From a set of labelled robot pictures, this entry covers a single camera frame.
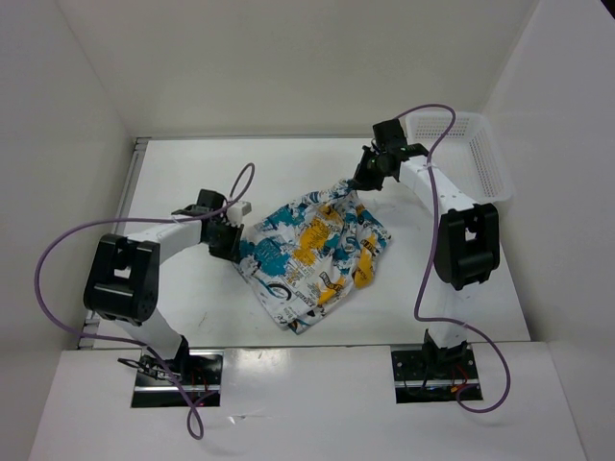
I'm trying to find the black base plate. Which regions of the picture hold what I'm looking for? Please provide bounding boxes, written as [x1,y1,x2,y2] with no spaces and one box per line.
[118,349,224,408]
[390,345,482,404]

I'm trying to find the white perforated plastic basket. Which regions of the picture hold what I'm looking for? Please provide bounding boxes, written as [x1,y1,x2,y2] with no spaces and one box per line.
[405,109,514,203]

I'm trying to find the white teal yellow patterned shorts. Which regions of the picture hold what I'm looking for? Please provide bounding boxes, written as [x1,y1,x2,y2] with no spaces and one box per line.
[235,180,391,334]

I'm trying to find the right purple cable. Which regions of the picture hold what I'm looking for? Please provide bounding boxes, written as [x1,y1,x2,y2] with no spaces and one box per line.
[396,102,512,415]

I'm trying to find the purple cable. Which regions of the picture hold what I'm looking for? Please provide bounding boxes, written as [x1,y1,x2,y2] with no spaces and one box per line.
[33,161,257,441]
[396,102,512,415]

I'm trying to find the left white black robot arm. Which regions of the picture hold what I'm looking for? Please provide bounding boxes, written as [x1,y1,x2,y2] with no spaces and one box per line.
[84,189,252,384]

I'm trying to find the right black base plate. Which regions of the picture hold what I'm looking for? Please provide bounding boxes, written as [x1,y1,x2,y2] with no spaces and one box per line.
[390,345,482,404]

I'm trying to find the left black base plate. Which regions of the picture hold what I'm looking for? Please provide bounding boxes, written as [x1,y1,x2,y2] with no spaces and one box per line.
[118,349,224,408]

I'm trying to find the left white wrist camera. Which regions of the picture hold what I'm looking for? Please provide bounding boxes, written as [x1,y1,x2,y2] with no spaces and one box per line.
[226,201,252,227]

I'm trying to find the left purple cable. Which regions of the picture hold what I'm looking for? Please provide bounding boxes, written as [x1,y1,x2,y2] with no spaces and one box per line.
[33,161,257,441]

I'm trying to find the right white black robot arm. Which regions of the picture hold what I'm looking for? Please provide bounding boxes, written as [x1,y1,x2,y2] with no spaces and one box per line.
[352,118,501,377]

